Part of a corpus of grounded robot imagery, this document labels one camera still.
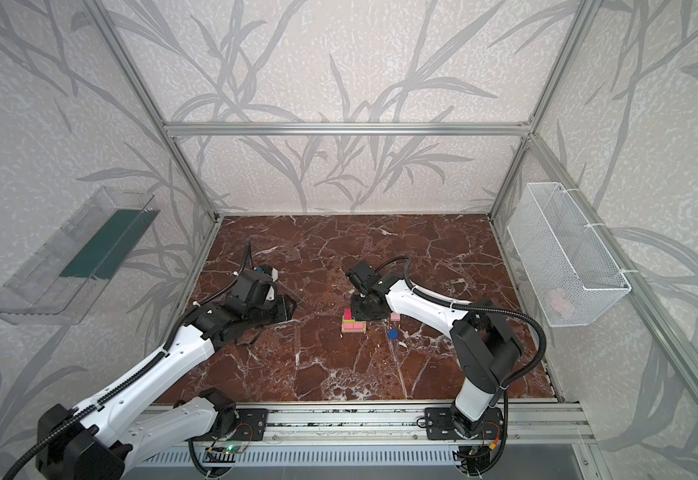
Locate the clear plastic wall tray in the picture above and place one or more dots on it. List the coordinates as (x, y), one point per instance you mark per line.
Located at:
(59, 284)

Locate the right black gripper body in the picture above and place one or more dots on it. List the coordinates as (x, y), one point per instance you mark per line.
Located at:
(360, 312)

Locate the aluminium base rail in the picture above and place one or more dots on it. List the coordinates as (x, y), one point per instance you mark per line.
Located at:
(326, 423)

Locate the aluminium frame crossbar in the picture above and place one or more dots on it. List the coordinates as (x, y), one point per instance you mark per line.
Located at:
(183, 129)

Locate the white wire basket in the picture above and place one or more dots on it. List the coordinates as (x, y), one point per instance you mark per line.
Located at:
(560, 248)

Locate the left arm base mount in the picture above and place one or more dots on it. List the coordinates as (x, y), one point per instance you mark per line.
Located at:
(249, 425)

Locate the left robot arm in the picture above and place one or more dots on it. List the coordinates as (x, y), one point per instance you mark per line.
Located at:
(67, 449)

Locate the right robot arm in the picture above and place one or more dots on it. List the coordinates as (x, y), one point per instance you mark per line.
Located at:
(486, 345)

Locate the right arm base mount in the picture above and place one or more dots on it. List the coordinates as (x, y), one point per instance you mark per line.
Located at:
(445, 423)

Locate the pink item in basket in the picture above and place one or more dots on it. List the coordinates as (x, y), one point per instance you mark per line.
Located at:
(560, 303)

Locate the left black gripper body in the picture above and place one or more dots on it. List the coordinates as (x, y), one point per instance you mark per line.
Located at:
(278, 308)

